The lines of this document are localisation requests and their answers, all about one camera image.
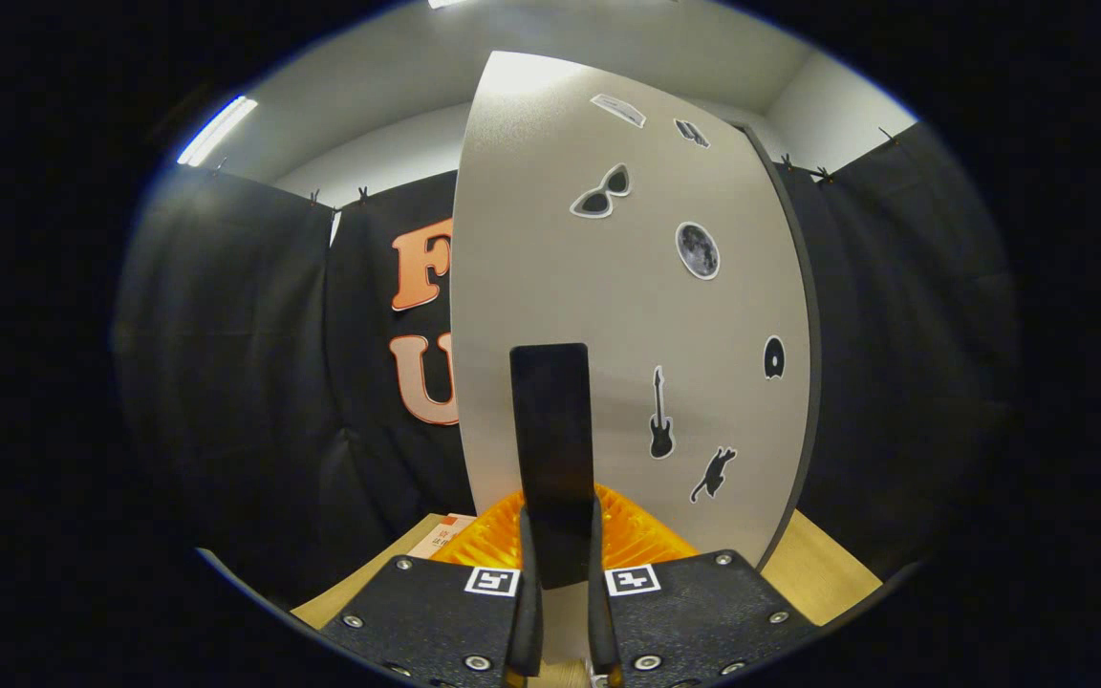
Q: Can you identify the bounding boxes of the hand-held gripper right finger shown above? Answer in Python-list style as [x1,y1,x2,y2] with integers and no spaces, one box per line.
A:
[589,484,819,688]

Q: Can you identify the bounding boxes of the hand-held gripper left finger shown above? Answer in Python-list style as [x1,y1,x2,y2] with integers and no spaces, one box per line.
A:
[316,487,544,688]

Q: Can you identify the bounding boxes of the beige shoe cabinet door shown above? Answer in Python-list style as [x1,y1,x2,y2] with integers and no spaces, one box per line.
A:
[450,50,814,670]

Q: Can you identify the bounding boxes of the beige hardcover book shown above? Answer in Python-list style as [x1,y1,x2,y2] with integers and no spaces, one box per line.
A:
[407,513,477,560]

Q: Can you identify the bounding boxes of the black backdrop cloth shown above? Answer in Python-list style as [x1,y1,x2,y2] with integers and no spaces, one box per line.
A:
[116,124,1015,613]

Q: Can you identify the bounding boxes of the long ceiling light strip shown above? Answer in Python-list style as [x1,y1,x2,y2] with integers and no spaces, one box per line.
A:
[176,96,260,168]

